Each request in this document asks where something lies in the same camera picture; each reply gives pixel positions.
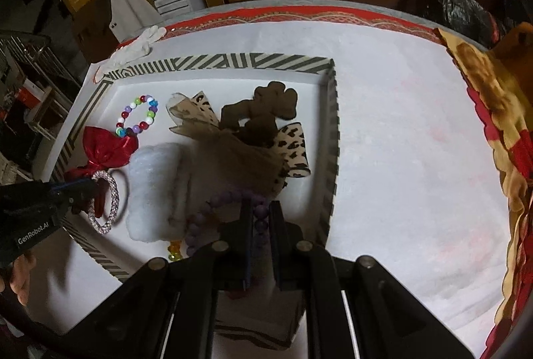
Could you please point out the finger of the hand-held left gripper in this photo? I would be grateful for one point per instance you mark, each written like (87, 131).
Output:
(79, 192)

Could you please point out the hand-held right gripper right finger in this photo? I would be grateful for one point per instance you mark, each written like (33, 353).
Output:
(275, 242)

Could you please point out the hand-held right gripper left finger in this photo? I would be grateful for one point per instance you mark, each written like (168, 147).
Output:
(249, 242)

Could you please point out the red satin bow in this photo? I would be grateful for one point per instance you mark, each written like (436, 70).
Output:
(104, 146)

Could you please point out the white fluffy headband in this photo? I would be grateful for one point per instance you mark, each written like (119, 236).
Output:
(154, 184)

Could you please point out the leopard print bow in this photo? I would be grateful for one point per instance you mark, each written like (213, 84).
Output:
(291, 146)

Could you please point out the brown scrunchie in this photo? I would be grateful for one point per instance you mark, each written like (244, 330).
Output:
(275, 99)

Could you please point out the striped cardboard tray box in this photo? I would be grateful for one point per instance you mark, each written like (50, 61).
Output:
(233, 92)

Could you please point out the person's left hand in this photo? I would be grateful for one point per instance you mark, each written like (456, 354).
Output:
(18, 280)

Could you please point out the white tablecloth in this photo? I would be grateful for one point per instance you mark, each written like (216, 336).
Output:
(408, 176)

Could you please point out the white work glove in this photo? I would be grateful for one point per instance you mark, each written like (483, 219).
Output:
(137, 46)

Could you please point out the white coat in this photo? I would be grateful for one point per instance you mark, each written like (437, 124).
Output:
(133, 13)

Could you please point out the red patterned tablecloth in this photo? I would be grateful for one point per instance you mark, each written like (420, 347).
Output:
(291, 15)

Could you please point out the orange red printed blanket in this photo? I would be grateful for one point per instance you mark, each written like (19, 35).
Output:
(508, 126)

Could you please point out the black plastic bag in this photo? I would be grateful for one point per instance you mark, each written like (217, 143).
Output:
(454, 13)

